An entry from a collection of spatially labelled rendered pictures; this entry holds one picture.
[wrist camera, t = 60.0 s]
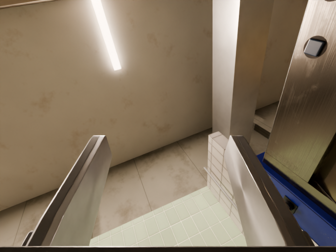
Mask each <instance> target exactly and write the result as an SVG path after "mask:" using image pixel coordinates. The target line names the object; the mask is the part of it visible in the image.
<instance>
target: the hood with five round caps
mask: <svg viewBox="0 0 336 252"><path fill-rule="evenodd" d="M335 142H336V0H309V3H308V6H307V10H306V13H305V17H304V20H303V24H302V27H301V31H300V34H299V38H298V41H297V44H296V48H295V51H294V55H293V58H292V62H291V65H290V69H289V72H288V76H287V79H286V83H285V86H284V89H283V93H282V96H281V100H280V103H279V107H278V110H277V114H276V117H275V121H274V124H273V128H272V131H271V134H270V138H269V141H268V145H267V148H266V153H268V154H269V155H270V156H272V157H273V158H275V159H276V160H277V161H279V162H280V163H281V164H283V165H284V166H285V167H287V168H288V169H290V170H291V171H292V172H294V173H295V174H296V175H298V176H299V177H300V178H302V179H303V180H304V181H306V182H307V183H309V182H310V181H312V180H314V179H315V177H316V175H317V173H318V172H319V170H320V168H321V167H322V165H323V163H324V161H325V160H326V158H327V156H328V155H329V153H330V151H331V149H332V148H333V146H334V144H335Z"/></svg>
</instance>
